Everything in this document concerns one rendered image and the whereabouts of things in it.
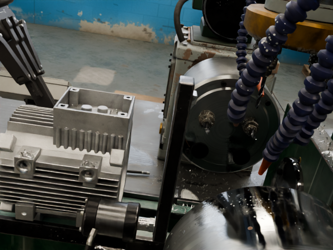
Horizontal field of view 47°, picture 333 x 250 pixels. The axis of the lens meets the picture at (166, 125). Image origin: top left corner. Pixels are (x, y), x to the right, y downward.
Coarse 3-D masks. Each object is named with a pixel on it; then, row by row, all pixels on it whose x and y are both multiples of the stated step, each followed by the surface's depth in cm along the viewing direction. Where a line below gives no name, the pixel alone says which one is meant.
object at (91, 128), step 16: (64, 96) 65; (80, 96) 69; (96, 96) 69; (112, 96) 69; (128, 96) 69; (64, 112) 60; (80, 112) 60; (96, 112) 65; (112, 112) 69; (128, 112) 62; (64, 128) 61; (80, 128) 61; (96, 128) 61; (112, 128) 61; (128, 128) 63; (64, 144) 62; (80, 144) 62; (96, 144) 62; (112, 144) 62
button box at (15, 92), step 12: (0, 72) 88; (0, 84) 87; (12, 84) 88; (24, 84) 88; (48, 84) 88; (60, 84) 88; (0, 96) 92; (12, 96) 90; (24, 96) 88; (60, 96) 88
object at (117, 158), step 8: (0, 136) 61; (8, 136) 61; (0, 144) 60; (8, 144) 60; (112, 152) 61; (120, 152) 61; (112, 160) 61; (120, 160) 61; (0, 208) 65; (8, 208) 65
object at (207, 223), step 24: (240, 192) 44; (264, 192) 43; (288, 192) 44; (192, 216) 45; (216, 216) 42; (240, 216) 40; (264, 216) 40; (288, 216) 39; (312, 216) 40; (168, 240) 47; (192, 240) 41; (216, 240) 39; (240, 240) 37; (264, 240) 36; (288, 240) 36; (312, 240) 37
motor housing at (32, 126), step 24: (24, 120) 63; (48, 120) 64; (24, 144) 62; (48, 144) 63; (0, 168) 61; (48, 168) 61; (72, 168) 60; (120, 168) 62; (0, 192) 62; (24, 192) 62; (48, 192) 61; (72, 192) 62; (96, 192) 62; (120, 192) 76; (48, 216) 69; (72, 216) 64
